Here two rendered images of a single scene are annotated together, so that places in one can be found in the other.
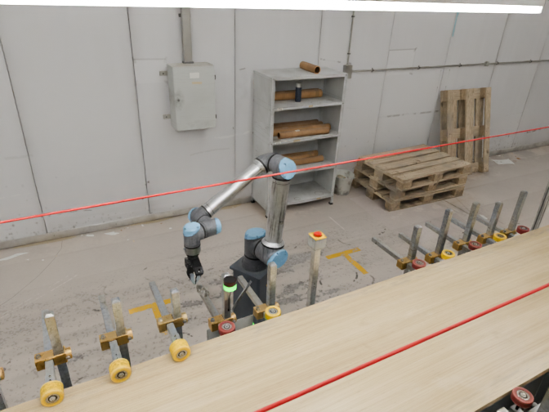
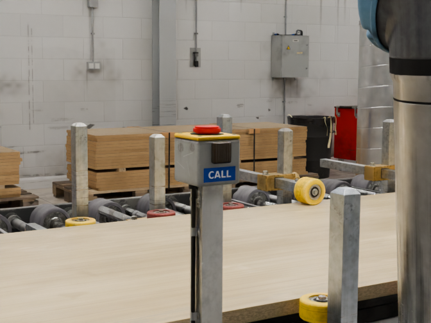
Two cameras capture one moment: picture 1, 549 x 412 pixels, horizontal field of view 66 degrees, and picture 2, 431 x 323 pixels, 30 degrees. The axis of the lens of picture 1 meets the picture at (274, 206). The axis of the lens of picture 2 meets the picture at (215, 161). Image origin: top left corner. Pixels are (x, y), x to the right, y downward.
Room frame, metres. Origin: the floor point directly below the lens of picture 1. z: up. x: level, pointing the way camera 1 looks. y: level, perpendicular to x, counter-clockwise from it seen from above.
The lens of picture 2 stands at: (3.02, -0.26, 1.32)
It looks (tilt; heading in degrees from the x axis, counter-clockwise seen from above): 7 degrees down; 178
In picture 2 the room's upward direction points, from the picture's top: straight up
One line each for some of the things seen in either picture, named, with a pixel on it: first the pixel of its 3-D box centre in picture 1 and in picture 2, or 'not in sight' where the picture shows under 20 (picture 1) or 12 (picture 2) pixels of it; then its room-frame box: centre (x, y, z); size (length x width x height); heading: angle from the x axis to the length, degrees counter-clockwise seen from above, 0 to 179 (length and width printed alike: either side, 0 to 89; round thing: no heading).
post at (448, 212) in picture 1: (441, 241); not in sight; (2.36, -1.09, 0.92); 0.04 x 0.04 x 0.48; 29
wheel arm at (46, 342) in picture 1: (48, 347); not in sight; (1.30, 0.94, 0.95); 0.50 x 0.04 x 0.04; 29
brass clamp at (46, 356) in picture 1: (53, 357); not in sight; (1.25, 0.89, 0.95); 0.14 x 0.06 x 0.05; 119
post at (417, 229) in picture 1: (411, 257); not in sight; (2.24, -0.88, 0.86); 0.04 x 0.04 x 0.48; 29
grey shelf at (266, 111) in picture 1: (296, 142); not in sight; (4.59, -0.21, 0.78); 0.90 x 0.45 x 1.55; 118
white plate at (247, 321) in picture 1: (230, 329); not in sight; (1.67, 0.20, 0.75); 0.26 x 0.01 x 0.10; 119
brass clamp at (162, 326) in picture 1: (171, 320); not in sight; (1.50, 0.45, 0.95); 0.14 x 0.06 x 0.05; 119
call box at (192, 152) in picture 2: (317, 241); (206, 160); (1.88, -0.23, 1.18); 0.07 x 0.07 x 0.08; 29
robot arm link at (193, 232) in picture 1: (192, 235); not in sight; (1.96, 0.44, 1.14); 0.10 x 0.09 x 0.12; 131
